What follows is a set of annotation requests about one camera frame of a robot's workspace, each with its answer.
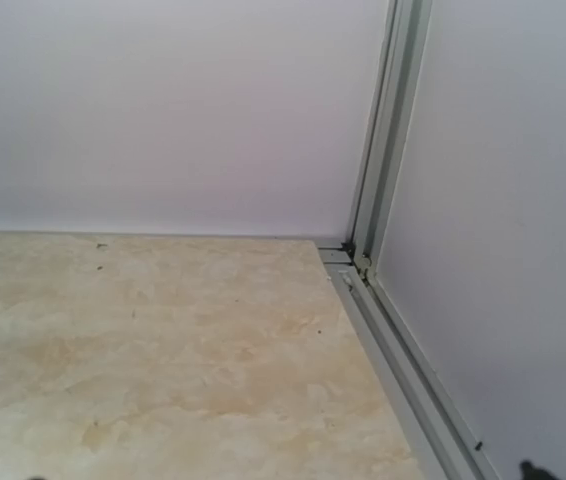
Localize aluminium corner frame post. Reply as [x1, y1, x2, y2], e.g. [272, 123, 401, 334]
[321, 1, 498, 479]

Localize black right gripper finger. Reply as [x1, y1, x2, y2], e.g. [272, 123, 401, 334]
[519, 460, 558, 480]

